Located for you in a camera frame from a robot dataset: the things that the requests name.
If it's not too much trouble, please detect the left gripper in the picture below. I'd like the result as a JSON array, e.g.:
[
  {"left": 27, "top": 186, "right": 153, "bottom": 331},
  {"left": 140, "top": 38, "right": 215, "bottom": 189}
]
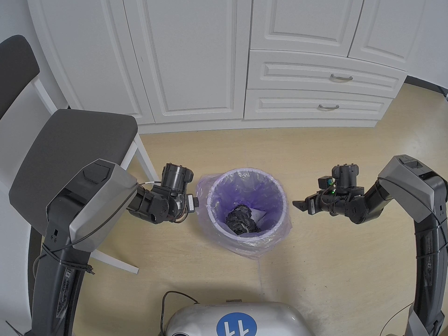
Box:
[{"left": 184, "top": 193, "right": 201, "bottom": 215}]

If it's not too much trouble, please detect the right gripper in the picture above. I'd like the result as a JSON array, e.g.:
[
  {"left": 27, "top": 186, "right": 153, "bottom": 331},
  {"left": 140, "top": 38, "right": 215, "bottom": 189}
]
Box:
[{"left": 305, "top": 191, "right": 335, "bottom": 217}]

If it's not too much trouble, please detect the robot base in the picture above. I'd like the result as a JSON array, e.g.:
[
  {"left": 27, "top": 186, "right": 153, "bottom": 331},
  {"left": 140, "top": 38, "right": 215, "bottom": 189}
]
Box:
[{"left": 167, "top": 301, "right": 309, "bottom": 336}]

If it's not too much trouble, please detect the purple plastic bag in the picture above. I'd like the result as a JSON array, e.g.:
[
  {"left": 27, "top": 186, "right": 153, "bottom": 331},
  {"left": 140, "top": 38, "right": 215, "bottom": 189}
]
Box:
[{"left": 195, "top": 167, "right": 293, "bottom": 259}]

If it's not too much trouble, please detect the crumpled black plastic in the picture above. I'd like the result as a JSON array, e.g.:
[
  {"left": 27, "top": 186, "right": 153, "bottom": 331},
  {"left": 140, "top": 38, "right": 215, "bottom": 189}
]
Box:
[{"left": 225, "top": 204, "right": 262, "bottom": 236}]

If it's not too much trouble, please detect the white trash bin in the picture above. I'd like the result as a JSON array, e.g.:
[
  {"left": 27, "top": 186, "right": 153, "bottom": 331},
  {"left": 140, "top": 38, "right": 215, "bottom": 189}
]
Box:
[{"left": 206, "top": 168, "right": 287, "bottom": 249}]

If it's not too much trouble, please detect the white chair dark grey seat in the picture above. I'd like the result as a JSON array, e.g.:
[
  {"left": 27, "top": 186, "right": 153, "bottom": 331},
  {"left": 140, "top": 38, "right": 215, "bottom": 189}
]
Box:
[{"left": 0, "top": 35, "right": 159, "bottom": 275}]

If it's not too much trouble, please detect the white wardrobe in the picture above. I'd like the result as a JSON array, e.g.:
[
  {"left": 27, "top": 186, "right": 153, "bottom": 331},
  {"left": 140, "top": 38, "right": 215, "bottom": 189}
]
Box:
[{"left": 24, "top": 0, "right": 434, "bottom": 134}]

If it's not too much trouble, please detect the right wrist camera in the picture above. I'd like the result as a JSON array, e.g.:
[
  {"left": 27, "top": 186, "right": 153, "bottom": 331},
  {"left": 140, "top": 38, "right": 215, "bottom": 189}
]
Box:
[{"left": 317, "top": 175, "right": 334, "bottom": 195}]

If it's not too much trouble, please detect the black cable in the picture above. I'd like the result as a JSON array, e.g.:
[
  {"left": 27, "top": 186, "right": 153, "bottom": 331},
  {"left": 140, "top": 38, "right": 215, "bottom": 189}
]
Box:
[
  {"left": 160, "top": 290, "right": 201, "bottom": 334},
  {"left": 381, "top": 301, "right": 415, "bottom": 336}
]

